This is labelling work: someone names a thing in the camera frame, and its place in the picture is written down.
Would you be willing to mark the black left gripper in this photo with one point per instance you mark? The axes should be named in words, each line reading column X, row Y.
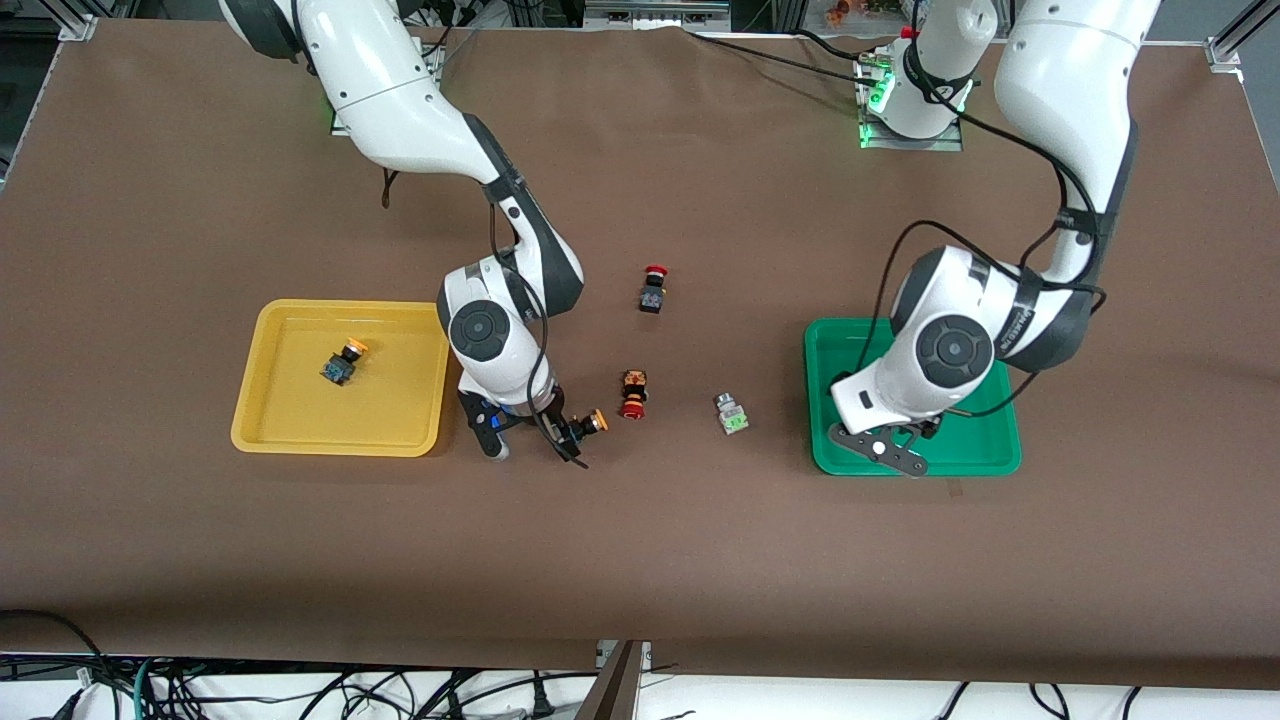
column 931, row 428

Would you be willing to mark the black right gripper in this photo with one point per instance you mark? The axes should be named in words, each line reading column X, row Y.
column 549, row 419

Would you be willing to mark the yellow push button blue block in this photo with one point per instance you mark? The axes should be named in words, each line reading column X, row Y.
column 338, row 370
column 595, row 422

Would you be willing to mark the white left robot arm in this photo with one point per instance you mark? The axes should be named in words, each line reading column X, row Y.
column 1060, row 80

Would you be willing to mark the metal base plate left arm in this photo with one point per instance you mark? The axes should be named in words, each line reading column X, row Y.
column 950, row 145

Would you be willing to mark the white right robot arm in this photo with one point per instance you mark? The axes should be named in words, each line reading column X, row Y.
column 390, row 90

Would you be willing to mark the green plastic tray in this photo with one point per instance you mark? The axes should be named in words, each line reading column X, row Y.
column 985, row 440

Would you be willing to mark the red mushroom button orange block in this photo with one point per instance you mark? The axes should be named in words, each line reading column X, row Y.
column 634, row 385

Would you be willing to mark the red mushroom button grey block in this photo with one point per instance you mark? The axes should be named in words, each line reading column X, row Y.
column 652, row 297

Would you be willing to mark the green push button white block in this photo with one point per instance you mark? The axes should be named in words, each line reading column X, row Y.
column 733, row 418

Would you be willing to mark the yellow plastic tray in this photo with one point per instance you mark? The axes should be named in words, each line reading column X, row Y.
column 300, row 420

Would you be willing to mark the colourful small items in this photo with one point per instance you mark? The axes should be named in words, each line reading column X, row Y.
column 850, row 10

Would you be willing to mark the grey metal box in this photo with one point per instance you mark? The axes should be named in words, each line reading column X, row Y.
column 650, row 12

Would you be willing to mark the white bracket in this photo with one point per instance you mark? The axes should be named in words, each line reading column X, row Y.
column 603, row 652

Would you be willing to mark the brown table post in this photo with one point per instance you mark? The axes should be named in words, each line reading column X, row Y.
column 615, row 690

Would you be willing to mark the aluminium frame profile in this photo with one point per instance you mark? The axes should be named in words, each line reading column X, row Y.
column 78, row 25
column 1230, row 45

